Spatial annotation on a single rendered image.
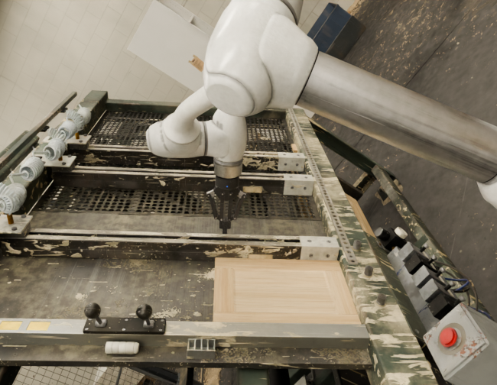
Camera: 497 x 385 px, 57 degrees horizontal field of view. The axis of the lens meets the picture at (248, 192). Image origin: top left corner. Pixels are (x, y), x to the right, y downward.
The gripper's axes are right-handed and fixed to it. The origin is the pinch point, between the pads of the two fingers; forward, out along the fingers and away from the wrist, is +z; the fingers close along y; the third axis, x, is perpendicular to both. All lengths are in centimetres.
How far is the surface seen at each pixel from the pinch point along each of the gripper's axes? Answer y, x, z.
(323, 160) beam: -47, -69, 4
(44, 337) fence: 44, 44, 5
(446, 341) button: -44, 64, -16
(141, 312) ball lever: 19, 48, -7
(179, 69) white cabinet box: 48, -360, 37
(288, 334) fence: -16.7, 43.0, 4.0
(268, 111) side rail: -27, -143, 6
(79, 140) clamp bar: 65, -65, -2
